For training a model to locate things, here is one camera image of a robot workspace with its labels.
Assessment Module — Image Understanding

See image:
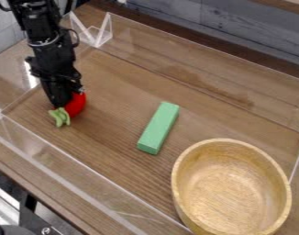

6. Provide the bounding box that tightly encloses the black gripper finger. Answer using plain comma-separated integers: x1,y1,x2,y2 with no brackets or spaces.
60,81,80,106
41,81,64,108

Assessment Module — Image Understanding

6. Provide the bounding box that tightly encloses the black device at corner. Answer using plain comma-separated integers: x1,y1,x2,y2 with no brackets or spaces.
0,207,64,235

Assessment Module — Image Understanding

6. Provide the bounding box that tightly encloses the black cable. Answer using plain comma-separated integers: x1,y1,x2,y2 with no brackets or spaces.
65,28,81,49

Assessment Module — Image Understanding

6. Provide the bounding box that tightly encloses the green rectangular block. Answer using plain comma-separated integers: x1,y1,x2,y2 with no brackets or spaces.
137,102,180,155

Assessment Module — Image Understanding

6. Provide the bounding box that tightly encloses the red plush strawberry toy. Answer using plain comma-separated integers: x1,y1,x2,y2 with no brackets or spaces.
48,93,85,128

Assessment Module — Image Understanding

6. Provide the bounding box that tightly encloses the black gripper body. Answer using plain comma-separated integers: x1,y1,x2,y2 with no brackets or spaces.
24,55,82,92

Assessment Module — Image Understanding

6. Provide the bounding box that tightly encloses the wooden bowl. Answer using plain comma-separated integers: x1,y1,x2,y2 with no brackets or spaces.
170,139,291,235

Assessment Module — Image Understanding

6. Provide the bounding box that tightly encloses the clear acrylic corner bracket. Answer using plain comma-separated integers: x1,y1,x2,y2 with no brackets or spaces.
68,12,112,48

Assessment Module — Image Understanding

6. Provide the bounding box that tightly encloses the clear acrylic enclosure wall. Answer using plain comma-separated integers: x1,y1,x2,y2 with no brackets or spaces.
0,11,299,235

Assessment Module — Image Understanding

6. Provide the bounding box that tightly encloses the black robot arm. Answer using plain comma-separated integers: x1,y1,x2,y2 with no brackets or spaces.
6,0,82,108

